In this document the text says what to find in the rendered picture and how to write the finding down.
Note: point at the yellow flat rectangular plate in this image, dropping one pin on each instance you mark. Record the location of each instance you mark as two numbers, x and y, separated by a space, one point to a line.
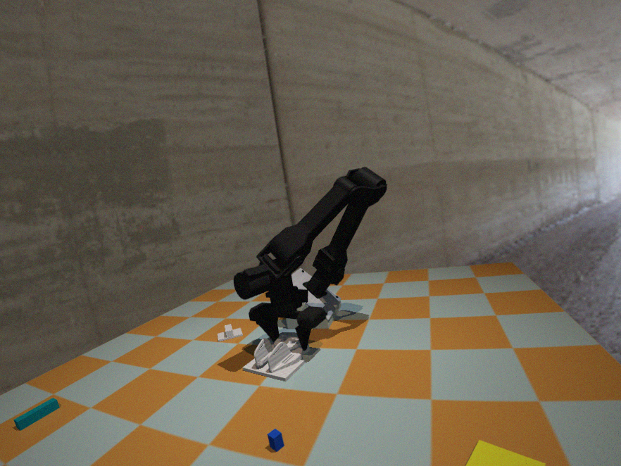
486 454

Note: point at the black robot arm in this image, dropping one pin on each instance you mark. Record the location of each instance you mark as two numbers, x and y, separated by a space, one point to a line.
359 189

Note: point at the teal rectangular bar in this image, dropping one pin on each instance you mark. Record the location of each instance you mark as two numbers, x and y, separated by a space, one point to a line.
36 414

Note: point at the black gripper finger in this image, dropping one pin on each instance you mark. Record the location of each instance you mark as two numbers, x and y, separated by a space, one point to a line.
270 327
303 336

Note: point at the blue rectangular block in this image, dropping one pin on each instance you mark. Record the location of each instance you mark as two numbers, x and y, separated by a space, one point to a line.
275 440

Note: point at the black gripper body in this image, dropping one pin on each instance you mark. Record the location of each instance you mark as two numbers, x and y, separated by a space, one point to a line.
283 304

